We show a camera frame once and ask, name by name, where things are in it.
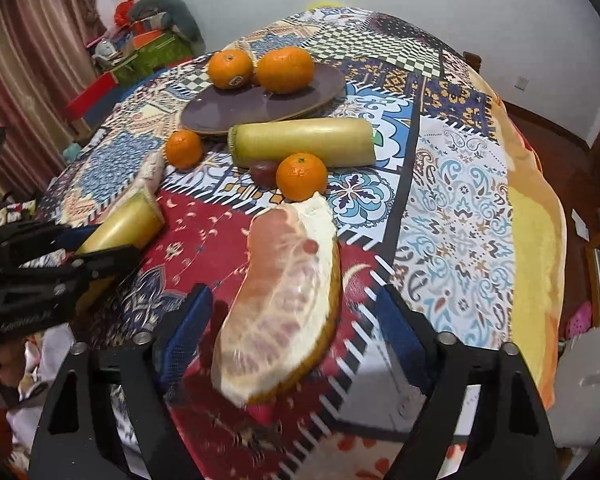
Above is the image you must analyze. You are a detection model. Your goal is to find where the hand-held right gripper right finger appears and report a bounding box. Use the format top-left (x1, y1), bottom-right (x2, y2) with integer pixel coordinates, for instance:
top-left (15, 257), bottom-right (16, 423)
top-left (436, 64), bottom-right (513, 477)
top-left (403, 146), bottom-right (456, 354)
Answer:
top-left (377, 284), bottom-right (566, 480)

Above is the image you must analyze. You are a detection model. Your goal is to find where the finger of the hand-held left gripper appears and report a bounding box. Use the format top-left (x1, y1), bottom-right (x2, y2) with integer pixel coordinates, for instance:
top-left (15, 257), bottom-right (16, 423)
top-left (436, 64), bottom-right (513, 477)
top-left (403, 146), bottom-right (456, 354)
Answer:
top-left (0, 220), bottom-right (102, 267)
top-left (0, 244), bottom-right (145, 335)

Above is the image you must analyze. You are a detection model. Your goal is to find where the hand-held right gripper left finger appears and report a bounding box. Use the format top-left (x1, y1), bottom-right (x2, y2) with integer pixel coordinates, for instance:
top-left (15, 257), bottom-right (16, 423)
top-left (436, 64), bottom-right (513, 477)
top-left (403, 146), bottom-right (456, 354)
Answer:
top-left (27, 284), bottom-right (215, 480)

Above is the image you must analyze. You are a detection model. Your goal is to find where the short yellow gourd piece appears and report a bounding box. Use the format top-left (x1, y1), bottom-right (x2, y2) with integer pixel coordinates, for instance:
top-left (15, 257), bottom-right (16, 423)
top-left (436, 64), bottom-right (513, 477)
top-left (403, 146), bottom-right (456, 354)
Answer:
top-left (75, 185), bottom-right (167, 257)

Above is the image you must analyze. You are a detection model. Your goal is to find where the peeled pomelo wedge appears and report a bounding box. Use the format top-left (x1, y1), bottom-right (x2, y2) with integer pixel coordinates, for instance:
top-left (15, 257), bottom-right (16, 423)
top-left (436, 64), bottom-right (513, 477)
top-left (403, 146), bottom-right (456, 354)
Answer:
top-left (211, 191), bottom-right (342, 407)

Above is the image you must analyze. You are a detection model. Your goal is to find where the pale pink fruit piece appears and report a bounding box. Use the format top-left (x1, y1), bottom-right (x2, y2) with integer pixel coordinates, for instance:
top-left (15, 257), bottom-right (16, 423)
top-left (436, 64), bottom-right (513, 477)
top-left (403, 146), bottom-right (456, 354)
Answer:
top-left (124, 151), bottom-right (167, 197)

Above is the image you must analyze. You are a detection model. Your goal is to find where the striped curtain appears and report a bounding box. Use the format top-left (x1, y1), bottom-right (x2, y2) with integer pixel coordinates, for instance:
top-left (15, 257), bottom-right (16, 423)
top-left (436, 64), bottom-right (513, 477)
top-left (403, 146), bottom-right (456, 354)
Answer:
top-left (0, 0), bottom-right (107, 197)

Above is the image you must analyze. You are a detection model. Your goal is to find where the patterned tablecloth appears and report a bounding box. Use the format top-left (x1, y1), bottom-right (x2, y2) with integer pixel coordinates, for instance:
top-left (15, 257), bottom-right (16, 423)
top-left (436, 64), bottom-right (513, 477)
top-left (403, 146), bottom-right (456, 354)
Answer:
top-left (34, 7), bottom-right (512, 480)

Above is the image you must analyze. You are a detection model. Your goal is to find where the red stool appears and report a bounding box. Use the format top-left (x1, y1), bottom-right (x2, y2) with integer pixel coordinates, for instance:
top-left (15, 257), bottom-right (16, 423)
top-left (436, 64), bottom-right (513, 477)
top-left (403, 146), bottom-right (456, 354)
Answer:
top-left (64, 72), bottom-right (122, 135)

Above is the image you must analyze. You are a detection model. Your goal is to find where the small orange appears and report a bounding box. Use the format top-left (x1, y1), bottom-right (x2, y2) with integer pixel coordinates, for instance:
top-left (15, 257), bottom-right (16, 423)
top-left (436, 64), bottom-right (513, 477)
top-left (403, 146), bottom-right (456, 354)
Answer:
top-left (165, 130), bottom-right (204, 170)

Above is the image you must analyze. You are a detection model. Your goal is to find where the pink slipper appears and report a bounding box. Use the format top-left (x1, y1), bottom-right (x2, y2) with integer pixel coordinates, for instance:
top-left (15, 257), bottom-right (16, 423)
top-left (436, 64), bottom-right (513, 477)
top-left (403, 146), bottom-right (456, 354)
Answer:
top-left (567, 302), bottom-right (594, 342)

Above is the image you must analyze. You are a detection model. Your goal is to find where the dark red plum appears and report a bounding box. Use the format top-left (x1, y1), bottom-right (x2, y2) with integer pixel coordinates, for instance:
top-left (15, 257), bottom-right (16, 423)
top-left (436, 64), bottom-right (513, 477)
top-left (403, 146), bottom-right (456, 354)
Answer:
top-left (250, 160), bottom-right (280, 188)

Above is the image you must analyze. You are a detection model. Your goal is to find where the white chair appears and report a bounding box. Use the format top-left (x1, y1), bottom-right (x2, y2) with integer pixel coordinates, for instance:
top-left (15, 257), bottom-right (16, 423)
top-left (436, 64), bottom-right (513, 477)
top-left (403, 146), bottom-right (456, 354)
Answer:
top-left (549, 319), bottom-right (600, 452)

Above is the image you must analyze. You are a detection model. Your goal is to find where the orange with green stem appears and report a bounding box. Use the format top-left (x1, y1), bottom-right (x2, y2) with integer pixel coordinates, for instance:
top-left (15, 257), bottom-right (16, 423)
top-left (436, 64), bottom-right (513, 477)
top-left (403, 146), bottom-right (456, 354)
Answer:
top-left (276, 153), bottom-right (328, 202)

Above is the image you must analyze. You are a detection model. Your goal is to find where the dark round plate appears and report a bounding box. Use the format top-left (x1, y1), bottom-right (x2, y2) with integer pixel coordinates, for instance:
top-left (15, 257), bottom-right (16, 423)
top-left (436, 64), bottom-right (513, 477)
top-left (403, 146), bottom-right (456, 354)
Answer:
top-left (179, 62), bottom-right (347, 137)

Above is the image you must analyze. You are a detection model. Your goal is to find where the white paper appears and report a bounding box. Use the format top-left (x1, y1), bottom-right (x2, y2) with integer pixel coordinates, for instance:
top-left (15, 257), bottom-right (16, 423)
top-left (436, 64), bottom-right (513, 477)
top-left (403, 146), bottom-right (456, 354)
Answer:
top-left (572, 209), bottom-right (592, 242)

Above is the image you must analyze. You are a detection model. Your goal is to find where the long yellow gourd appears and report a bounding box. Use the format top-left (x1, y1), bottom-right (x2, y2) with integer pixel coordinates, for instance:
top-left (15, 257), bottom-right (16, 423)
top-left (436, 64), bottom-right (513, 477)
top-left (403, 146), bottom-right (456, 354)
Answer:
top-left (228, 118), bottom-right (377, 169)

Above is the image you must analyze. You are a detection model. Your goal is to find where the orange with sticker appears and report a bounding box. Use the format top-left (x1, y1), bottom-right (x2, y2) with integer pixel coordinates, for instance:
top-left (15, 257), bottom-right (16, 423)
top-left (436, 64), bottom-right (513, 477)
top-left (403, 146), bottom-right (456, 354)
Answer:
top-left (208, 50), bottom-right (254, 91)

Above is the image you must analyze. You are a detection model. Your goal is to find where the grey plush toy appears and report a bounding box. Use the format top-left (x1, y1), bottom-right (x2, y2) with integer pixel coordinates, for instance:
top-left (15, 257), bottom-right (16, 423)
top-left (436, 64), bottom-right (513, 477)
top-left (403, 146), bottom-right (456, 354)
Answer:
top-left (129, 0), bottom-right (207, 45)

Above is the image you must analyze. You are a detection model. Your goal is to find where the large orange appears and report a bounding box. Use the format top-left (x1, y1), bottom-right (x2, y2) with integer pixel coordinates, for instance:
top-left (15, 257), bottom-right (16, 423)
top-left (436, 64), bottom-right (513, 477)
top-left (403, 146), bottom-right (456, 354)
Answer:
top-left (256, 46), bottom-right (315, 94)

